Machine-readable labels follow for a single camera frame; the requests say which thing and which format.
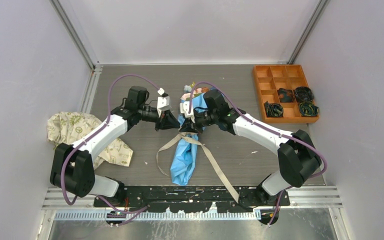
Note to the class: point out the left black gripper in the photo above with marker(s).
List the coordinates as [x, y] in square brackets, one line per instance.
[167, 121]

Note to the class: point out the black ribbon roll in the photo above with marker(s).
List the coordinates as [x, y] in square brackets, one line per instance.
[303, 94]

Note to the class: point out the dark ribbon roll green pattern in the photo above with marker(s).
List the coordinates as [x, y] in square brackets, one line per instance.
[273, 110]

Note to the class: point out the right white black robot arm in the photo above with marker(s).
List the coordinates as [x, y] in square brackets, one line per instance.
[295, 151]

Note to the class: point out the blue wrapping paper sheet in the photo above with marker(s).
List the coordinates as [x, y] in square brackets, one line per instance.
[184, 160]

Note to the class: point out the beige tote bag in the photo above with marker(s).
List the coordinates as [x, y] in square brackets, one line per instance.
[185, 136]

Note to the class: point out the aluminium front rail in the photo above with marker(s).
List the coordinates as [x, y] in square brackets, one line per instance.
[313, 198]

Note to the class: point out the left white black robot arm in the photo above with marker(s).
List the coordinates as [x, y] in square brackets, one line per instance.
[72, 167]

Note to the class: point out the small green circuit board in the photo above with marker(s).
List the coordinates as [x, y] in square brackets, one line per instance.
[115, 215]

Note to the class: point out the dark ribbon roll yellow pattern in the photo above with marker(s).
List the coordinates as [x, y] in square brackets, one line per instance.
[308, 109]

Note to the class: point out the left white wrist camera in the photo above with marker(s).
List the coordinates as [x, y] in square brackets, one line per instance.
[163, 102]

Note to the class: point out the cream patterned cloth bag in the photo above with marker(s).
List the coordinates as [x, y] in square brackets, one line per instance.
[68, 127]

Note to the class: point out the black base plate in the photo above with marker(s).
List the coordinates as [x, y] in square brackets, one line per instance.
[195, 199]

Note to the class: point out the orange rose stem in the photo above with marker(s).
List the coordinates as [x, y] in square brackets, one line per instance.
[204, 90]

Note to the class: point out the dark ribbon roll orange pattern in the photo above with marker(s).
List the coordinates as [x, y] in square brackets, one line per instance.
[285, 95]

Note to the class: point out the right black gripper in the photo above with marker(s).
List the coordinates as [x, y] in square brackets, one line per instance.
[189, 126]

